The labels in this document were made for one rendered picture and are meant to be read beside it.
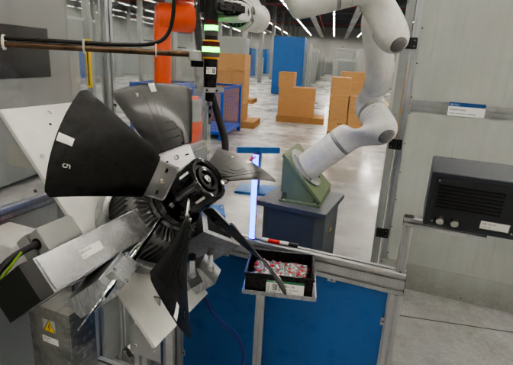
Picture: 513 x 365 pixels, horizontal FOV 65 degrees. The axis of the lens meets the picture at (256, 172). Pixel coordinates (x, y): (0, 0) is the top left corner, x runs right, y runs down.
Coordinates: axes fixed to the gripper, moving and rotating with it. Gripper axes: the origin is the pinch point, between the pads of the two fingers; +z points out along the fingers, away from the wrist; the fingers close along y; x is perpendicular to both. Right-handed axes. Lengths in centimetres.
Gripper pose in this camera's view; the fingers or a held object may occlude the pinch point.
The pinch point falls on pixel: (211, 5)
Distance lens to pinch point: 107.7
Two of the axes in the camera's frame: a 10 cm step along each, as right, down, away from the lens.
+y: -9.3, -1.5, 3.5
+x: 0.5, -9.6, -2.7
